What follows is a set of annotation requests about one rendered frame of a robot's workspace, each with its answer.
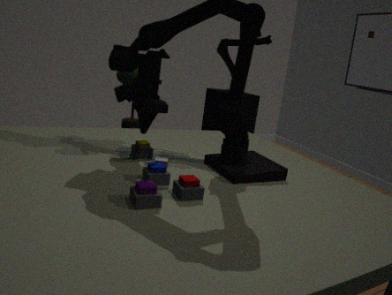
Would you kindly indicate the purple button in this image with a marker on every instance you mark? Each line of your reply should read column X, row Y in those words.
column 144, row 195

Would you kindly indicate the red button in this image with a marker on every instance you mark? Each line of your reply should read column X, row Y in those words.
column 188, row 188

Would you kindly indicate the blue button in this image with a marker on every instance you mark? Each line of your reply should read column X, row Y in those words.
column 157, row 173

